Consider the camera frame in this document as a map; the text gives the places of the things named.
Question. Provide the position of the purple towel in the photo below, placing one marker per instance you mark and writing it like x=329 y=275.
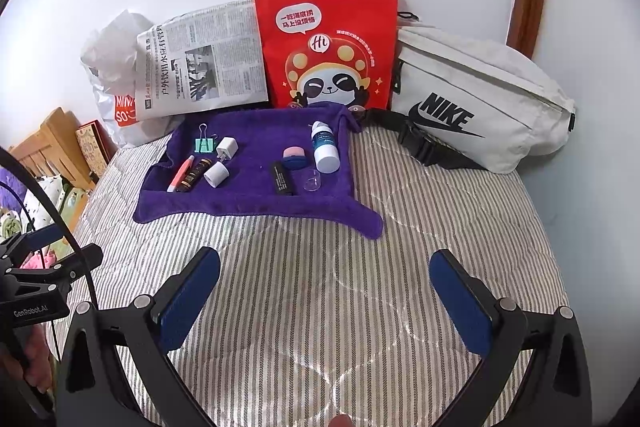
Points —
x=250 y=202

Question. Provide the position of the green binder clip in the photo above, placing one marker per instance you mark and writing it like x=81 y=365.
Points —
x=202 y=146

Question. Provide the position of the patterned flat box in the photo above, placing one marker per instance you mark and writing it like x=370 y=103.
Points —
x=92 y=147

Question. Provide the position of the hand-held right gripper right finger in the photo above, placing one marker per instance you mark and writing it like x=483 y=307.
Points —
x=460 y=302

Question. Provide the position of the black tube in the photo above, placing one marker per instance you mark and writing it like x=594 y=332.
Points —
x=281 y=179

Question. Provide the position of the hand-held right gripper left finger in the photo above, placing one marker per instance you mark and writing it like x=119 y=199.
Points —
x=190 y=292

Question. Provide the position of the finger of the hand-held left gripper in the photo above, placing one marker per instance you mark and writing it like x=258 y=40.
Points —
x=42 y=235
x=75 y=264

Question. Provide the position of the white waist bag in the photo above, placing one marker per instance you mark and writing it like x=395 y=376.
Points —
x=480 y=82

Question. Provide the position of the person's right hand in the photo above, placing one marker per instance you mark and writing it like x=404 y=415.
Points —
x=342 y=421

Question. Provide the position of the folded newspaper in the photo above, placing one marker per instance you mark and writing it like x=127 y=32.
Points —
x=210 y=57

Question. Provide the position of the striped bed sheet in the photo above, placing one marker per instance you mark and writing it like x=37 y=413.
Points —
x=325 y=287

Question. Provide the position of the white and blue bottle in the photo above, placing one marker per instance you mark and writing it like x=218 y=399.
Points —
x=325 y=152

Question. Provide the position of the red paper shopping bag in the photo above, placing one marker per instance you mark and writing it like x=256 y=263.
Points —
x=325 y=32

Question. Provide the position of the black and gold box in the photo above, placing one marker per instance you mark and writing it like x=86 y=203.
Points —
x=195 y=174

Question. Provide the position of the pink pen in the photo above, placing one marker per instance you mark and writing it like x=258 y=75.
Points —
x=181 y=173

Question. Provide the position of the clear plastic cap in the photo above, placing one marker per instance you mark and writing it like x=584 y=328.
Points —
x=312 y=182

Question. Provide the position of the person's left hand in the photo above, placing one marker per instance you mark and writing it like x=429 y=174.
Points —
x=37 y=357

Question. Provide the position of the white plastic shopping bag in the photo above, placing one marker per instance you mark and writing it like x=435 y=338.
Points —
x=107 y=107

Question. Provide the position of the wooden headboard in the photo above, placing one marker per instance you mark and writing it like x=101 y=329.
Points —
x=50 y=132

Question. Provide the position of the white cylinder cap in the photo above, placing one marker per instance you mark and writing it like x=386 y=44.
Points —
x=216 y=174

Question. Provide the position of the colourful patterned cloth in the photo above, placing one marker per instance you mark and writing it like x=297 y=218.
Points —
x=35 y=197

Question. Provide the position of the white charger plug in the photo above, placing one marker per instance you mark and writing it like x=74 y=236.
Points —
x=229 y=148

